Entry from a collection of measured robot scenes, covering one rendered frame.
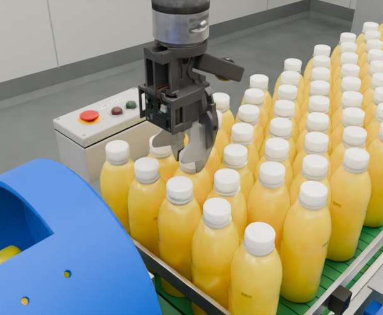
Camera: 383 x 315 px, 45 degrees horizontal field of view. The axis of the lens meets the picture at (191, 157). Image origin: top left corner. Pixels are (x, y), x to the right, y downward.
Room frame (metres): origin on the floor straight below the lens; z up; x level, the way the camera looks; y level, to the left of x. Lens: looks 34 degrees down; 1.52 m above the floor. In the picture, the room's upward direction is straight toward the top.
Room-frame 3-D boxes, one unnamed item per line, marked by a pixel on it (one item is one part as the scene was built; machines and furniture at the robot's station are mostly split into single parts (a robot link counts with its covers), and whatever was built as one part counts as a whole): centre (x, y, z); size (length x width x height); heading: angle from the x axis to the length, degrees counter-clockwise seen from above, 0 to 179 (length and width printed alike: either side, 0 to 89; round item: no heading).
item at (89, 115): (0.77, 0.19, 1.11); 0.04 x 0.04 x 0.01
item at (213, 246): (0.50, -0.04, 1.00); 0.07 x 0.07 x 0.19
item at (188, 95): (0.60, 0.02, 1.25); 0.09 x 0.08 x 0.12; 136
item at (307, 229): (0.54, -0.18, 1.00); 0.07 x 0.07 x 0.19
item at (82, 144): (0.80, 0.15, 1.05); 0.20 x 0.10 x 0.10; 136
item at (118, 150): (0.65, 0.12, 1.10); 0.04 x 0.04 x 0.02
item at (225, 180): (0.57, -0.05, 1.10); 0.04 x 0.04 x 0.02
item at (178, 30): (0.60, 0.01, 1.33); 0.08 x 0.08 x 0.05
